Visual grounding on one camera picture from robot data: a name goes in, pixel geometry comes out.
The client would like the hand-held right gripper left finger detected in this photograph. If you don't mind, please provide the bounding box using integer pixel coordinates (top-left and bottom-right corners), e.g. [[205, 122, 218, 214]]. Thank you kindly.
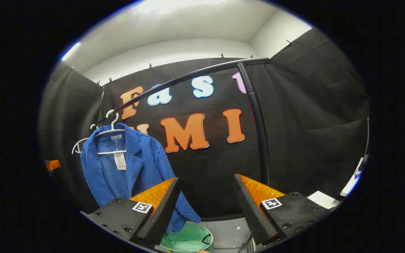
[[81, 177, 182, 251]]

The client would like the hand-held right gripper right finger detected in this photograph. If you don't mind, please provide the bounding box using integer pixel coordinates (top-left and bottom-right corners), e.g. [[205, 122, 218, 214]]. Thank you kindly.
[[233, 173, 342, 246]]

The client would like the green laundry hamper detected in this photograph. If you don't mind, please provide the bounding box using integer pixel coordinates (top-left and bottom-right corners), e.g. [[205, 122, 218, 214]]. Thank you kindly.
[[160, 221, 214, 253]]

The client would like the blue corduroy jacket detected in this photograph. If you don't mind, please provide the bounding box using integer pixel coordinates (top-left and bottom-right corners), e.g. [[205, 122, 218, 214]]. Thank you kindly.
[[80, 123, 201, 233]]

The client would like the white clothes hanger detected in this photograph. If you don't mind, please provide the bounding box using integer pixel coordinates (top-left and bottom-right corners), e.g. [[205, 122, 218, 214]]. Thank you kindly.
[[71, 123, 99, 155], [95, 110, 128, 156]]

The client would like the black clothes rack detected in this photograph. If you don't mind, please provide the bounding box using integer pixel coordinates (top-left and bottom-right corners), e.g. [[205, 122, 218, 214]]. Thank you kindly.
[[94, 57, 271, 187]]

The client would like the black backdrop cloth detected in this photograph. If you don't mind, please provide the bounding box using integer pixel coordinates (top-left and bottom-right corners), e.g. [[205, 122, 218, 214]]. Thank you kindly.
[[39, 27, 370, 218]]

